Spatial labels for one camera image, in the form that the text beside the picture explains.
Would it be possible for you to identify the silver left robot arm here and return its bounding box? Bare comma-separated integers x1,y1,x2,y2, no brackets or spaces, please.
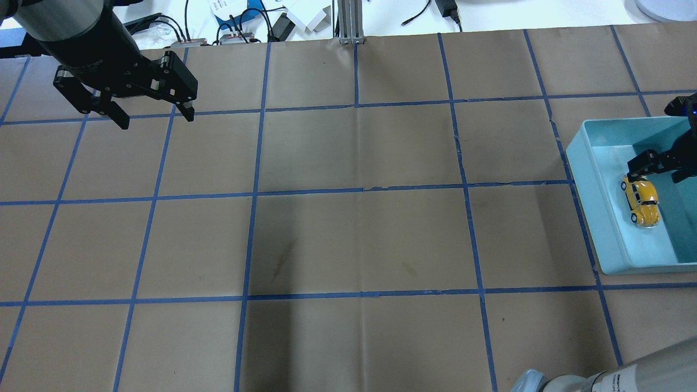
2,1,198,130

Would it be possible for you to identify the light blue plastic bin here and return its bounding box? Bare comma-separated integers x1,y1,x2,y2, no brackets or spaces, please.
566,116,696,275

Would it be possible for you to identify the aluminium frame post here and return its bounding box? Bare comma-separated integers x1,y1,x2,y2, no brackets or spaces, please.
334,1,364,45

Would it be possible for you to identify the brown paper table cover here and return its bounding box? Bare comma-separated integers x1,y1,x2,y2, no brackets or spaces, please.
0,24,697,392

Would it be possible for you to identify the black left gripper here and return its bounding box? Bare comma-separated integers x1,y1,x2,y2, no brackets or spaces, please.
38,11,198,130

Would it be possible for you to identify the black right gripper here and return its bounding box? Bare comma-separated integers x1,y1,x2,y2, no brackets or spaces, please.
627,94,696,184

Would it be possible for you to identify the yellow beetle toy car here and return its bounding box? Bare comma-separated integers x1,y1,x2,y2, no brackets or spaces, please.
621,176,661,228

